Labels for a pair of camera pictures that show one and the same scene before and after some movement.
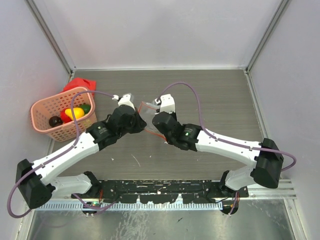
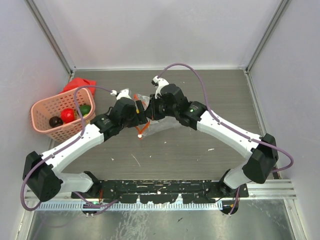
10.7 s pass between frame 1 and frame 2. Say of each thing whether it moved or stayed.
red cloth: stayed
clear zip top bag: moved
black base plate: stayed
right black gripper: moved
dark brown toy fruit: stayed
